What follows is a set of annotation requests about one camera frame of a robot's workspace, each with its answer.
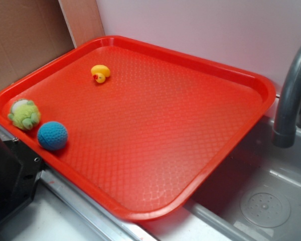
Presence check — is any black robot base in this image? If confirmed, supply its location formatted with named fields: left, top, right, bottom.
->
left=0, top=138, right=43, bottom=224

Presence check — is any red plastic tray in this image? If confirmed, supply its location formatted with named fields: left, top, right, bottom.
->
left=0, top=36, right=276, bottom=221

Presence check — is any yellow rubber duck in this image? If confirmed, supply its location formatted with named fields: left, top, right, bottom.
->
left=91, top=65, right=110, bottom=84

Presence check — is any blue dimpled ball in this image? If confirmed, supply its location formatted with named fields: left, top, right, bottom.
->
left=37, top=122, right=68, bottom=151

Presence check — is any wooden board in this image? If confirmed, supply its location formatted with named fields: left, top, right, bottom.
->
left=58, top=0, right=105, bottom=48

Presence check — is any green plush frog toy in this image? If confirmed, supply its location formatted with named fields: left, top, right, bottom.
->
left=8, top=99, right=41, bottom=131

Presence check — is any grey plastic toy sink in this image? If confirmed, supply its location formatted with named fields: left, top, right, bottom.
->
left=141, top=107, right=301, bottom=240

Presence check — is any grey toy faucet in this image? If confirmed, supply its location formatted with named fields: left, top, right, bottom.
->
left=272, top=47, right=301, bottom=148

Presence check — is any brown cardboard panel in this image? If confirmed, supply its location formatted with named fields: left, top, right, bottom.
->
left=0, top=1, right=74, bottom=90

